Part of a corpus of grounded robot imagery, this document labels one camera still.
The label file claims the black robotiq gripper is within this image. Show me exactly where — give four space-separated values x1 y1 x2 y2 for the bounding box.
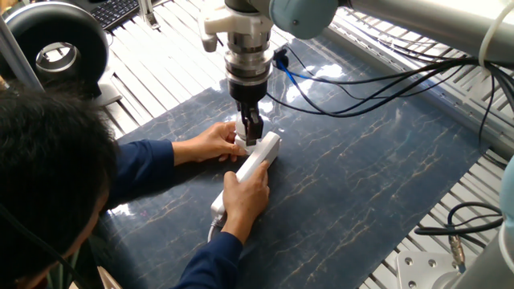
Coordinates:
227 78 269 147

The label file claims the white plug-in bulb holder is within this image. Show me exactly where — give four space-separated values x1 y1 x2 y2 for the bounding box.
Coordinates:
234 134 258 156

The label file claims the white power strip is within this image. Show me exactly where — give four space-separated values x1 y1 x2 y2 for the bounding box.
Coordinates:
210 131 282 222

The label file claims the navy sleeved right forearm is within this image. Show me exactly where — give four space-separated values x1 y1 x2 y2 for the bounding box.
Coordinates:
171 231 244 289

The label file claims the navy sleeved left forearm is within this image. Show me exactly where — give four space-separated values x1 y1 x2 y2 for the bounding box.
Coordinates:
104 139 188 210

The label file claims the person's left hand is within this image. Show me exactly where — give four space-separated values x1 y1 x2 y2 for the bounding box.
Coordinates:
182 121 247 165

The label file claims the person's right hand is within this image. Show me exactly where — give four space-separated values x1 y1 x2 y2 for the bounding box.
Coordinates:
220 160 271 245

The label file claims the dark marble pattern mat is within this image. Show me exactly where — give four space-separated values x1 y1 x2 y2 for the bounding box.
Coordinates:
86 27 491 289

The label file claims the black computer keyboard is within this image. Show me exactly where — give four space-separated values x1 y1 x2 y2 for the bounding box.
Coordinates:
90 0 141 31

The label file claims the grey robot mounting plate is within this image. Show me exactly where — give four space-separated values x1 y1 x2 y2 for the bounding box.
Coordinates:
396 250 469 289

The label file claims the slanted aluminium pole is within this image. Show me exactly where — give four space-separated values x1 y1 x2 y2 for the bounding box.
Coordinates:
0 18 45 93

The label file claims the green trousered leg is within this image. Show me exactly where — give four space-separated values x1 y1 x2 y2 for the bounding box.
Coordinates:
43 252 84 289

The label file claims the dark blue robot cable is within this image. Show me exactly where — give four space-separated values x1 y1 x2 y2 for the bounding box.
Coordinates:
275 59 362 118

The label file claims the black cable clamp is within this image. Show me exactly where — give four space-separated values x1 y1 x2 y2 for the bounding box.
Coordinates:
272 47 290 70

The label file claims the white power strip cable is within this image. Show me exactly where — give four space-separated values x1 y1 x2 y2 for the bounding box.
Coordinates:
206 216 226 243

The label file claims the grey device base plate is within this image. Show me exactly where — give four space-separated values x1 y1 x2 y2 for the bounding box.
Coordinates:
94 78 124 108

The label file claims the short aluminium bracket post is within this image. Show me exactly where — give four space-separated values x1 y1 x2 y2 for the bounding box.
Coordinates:
138 0 161 31

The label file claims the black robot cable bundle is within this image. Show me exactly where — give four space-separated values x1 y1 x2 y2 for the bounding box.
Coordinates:
264 43 514 169

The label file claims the black round ring device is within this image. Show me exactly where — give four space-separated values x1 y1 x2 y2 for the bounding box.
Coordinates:
0 2 110 100

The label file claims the black cable with metal plug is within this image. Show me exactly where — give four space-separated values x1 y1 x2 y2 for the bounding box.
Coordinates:
414 201 505 271

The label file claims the thin black cord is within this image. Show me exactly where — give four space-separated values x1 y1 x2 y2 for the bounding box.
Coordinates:
0 204 88 289

